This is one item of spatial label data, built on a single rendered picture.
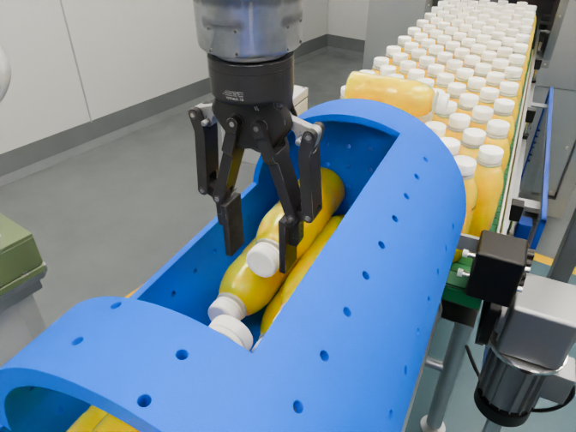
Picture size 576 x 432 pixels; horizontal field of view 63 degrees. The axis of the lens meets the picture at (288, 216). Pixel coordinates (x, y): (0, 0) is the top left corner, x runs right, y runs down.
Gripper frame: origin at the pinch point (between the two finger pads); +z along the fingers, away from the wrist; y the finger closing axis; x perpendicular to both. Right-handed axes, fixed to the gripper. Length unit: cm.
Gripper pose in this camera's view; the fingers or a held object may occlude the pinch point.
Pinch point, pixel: (260, 236)
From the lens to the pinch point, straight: 52.3
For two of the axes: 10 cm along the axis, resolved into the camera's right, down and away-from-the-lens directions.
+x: 4.4, -5.2, 7.4
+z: 0.1, 8.2, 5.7
